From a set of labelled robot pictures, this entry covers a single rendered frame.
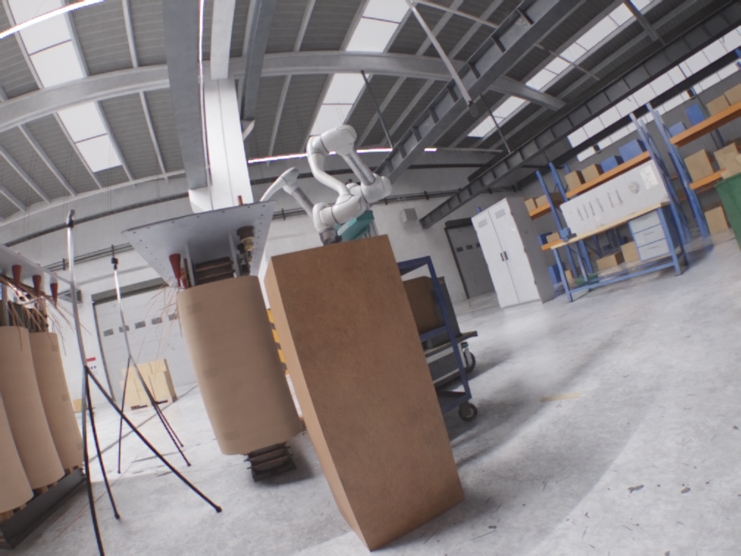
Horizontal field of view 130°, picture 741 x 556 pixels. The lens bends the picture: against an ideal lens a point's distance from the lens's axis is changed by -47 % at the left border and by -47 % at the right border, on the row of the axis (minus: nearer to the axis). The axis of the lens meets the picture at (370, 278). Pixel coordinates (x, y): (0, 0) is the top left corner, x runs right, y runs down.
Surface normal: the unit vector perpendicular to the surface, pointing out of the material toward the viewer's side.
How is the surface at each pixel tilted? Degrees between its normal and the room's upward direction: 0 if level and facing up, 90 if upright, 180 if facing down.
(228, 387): 90
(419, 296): 90
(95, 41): 174
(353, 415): 90
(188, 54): 180
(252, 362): 90
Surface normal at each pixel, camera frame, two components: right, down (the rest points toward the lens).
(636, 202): -0.88, 0.22
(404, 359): 0.37, -0.22
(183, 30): 0.29, 0.95
